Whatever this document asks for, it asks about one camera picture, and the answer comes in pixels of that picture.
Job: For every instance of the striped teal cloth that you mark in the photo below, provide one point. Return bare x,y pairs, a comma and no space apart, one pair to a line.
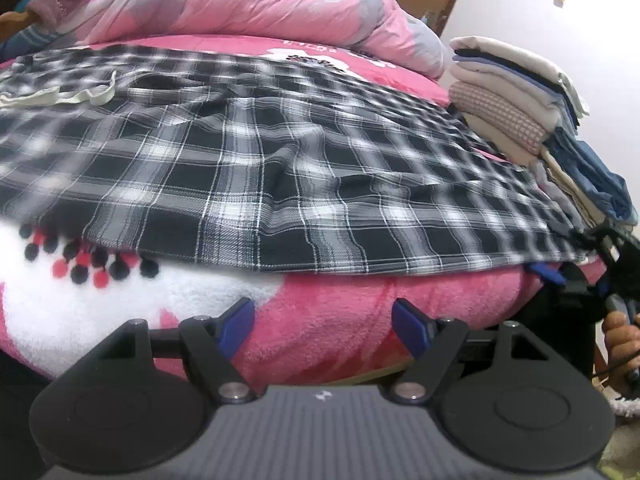
25,40

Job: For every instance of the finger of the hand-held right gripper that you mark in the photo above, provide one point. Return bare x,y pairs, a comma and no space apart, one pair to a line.
544,271

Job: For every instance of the tall stack of folded clothes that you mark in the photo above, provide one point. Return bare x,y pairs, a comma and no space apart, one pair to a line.
500,105

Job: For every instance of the pink floral fleece blanket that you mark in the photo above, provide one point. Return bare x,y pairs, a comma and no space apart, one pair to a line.
325,310

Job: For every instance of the pink grey floral quilt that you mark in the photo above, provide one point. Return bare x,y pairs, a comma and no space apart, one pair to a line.
225,0

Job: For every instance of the low pile of folded garments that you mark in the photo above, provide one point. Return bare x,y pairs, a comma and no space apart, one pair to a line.
585,180

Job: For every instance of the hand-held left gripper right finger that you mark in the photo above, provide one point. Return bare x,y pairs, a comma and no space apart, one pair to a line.
407,327

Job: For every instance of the person's dark trousers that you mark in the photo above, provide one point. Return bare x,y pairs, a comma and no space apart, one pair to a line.
555,330

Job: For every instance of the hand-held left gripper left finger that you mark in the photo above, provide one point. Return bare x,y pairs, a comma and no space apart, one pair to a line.
237,325

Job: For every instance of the person's right hand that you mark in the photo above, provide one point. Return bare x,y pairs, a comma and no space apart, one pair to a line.
620,340

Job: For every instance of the black white plaid garment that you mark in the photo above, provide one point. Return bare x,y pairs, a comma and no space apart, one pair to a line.
300,185

